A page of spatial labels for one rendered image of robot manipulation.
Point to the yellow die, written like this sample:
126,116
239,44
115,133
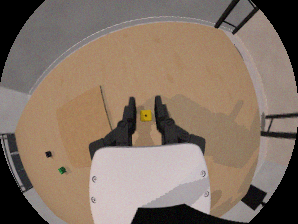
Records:
145,115

